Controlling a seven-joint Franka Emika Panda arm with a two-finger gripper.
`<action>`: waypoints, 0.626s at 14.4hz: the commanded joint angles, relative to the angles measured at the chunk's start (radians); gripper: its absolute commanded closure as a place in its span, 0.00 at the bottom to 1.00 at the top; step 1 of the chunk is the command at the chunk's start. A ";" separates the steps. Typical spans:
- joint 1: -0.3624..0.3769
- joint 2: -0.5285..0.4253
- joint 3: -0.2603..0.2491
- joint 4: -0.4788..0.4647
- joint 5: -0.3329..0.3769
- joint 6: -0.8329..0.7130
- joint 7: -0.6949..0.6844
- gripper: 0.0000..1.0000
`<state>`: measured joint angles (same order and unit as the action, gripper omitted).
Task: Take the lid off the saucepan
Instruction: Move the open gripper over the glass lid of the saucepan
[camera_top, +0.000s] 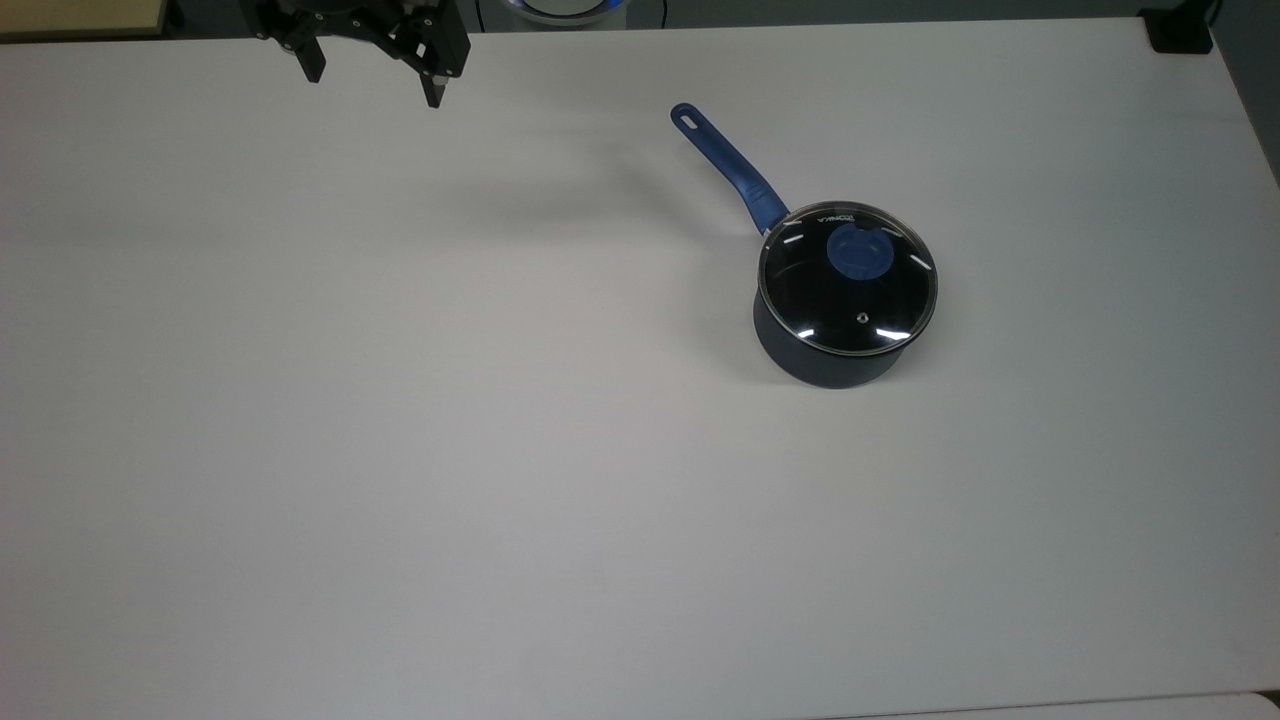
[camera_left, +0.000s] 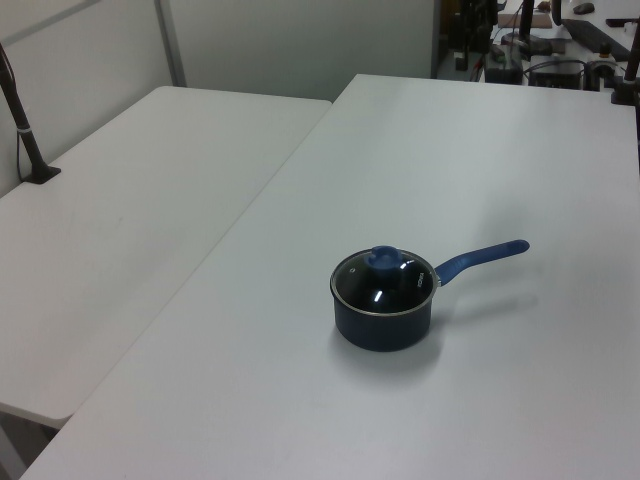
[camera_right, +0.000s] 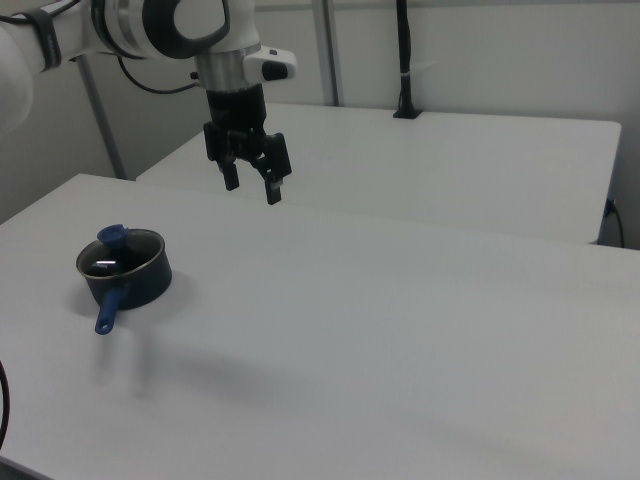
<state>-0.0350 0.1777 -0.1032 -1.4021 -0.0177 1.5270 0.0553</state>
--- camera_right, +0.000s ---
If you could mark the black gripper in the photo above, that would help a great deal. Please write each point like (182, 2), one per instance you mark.
(236, 112)

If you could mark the glass lid blue knob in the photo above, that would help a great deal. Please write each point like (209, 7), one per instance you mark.
(112, 255)

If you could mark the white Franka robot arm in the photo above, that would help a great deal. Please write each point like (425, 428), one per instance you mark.
(165, 25)

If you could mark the white table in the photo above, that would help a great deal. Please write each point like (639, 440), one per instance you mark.
(425, 165)

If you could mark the black pole with clamp base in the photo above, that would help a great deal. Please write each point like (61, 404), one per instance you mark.
(406, 55)

